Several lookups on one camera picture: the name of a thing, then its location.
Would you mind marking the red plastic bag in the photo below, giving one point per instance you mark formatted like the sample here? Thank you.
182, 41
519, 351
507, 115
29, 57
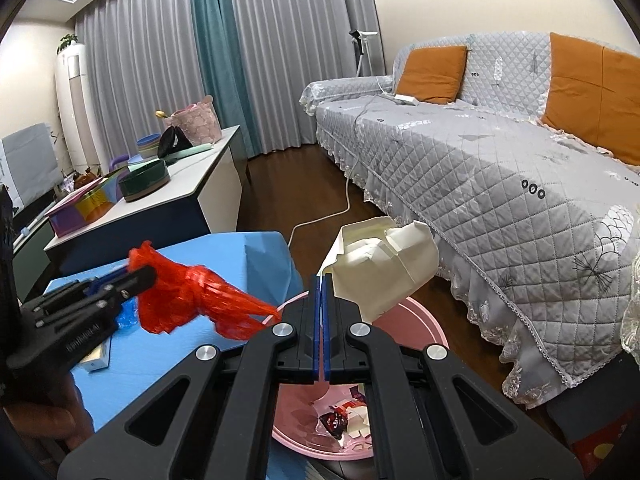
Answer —
181, 293

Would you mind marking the grey curtain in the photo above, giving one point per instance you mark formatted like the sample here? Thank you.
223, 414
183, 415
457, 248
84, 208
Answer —
142, 57

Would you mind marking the small white box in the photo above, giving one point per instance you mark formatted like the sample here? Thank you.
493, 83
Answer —
98, 358

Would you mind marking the white floor lamp stand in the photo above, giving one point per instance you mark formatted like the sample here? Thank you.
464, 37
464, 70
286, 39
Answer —
361, 40

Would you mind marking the dark green round bowl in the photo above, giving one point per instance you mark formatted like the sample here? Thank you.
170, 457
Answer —
144, 181

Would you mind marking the grey quilted sofa cover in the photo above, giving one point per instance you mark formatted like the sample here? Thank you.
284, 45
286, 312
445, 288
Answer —
537, 230

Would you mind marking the orange cushion right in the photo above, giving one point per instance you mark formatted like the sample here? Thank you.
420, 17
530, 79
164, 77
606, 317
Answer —
594, 95

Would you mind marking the orange cushion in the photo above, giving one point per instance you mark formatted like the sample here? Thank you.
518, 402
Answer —
433, 74
594, 95

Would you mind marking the green potted plant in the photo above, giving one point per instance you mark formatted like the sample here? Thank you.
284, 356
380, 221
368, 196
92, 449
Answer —
66, 41

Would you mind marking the white standing air conditioner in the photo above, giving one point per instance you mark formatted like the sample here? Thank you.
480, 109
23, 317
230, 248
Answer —
80, 126

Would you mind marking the trash scraps in basin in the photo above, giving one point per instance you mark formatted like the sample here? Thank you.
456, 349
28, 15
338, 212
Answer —
343, 415

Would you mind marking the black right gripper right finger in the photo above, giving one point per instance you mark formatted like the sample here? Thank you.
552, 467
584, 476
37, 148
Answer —
431, 416

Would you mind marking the teal curtain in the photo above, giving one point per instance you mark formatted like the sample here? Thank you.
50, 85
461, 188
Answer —
219, 55

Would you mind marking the white paper carton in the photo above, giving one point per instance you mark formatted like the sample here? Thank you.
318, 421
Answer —
375, 263

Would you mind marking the covered television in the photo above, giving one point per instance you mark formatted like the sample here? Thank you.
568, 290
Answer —
29, 168

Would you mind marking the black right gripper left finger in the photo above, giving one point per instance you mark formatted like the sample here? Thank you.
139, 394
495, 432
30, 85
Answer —
211, 415

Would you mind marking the orange cushion left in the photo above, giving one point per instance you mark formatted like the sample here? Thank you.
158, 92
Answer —
433, 74

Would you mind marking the black bag on table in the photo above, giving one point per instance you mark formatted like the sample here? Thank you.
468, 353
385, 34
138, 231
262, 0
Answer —
172, 140

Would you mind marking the person's left hand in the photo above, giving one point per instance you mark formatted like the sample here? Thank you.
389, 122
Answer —
62, 418

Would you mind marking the colourful storage box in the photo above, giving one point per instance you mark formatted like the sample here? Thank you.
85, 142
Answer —
87, 204

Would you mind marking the pink woven basket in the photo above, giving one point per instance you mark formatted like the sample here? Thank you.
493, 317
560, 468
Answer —
198, 121

